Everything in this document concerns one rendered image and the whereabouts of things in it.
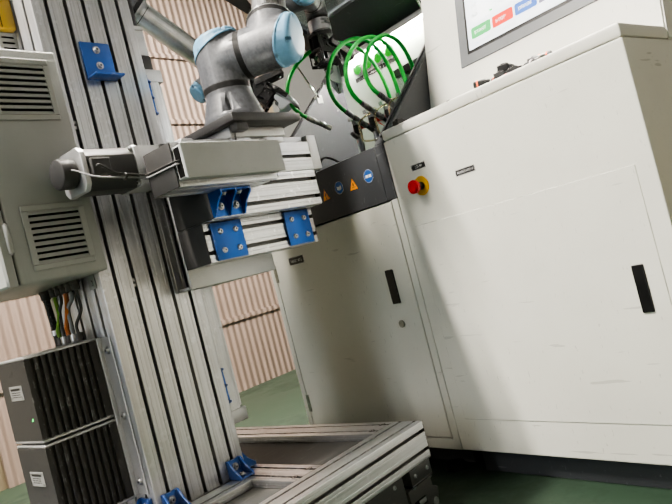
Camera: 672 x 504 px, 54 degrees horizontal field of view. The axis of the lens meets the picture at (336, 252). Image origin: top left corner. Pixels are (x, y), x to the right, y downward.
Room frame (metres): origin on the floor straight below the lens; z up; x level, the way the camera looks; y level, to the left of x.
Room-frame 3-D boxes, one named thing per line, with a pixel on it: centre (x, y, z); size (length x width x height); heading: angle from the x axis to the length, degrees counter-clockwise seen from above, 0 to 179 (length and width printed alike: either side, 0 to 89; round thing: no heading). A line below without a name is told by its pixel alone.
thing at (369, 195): (2.11, 0.01, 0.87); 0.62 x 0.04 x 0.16; 40
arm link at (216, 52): (1.59, 0.15, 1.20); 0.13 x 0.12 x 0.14; 76
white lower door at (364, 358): (2.10, 0.02, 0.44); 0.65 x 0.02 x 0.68; 40
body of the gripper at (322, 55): (2.22, -0.13, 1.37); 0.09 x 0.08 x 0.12; 130
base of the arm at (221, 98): (1.60, 0.16, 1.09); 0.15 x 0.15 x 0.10
